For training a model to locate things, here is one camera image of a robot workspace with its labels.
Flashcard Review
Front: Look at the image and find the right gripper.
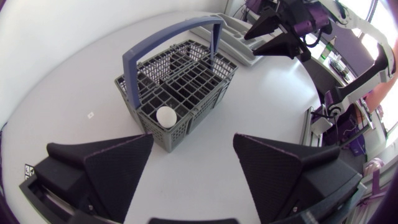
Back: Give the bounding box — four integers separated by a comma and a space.
244, 0, 333, 62

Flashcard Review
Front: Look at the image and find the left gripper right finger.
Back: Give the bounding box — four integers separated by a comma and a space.
233, 133, 364, 224

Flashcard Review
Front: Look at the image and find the pale plastic spoon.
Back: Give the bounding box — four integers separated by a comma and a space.
155, 106, 178, 129

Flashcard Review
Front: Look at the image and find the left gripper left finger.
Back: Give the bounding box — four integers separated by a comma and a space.
33, 133, 155, 223

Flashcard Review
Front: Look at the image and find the grey cutlery tray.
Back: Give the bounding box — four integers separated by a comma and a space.
189, 12, 269, 67

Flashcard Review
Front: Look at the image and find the grey cutlery basket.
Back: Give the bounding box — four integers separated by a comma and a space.
114, 16, 239, 154

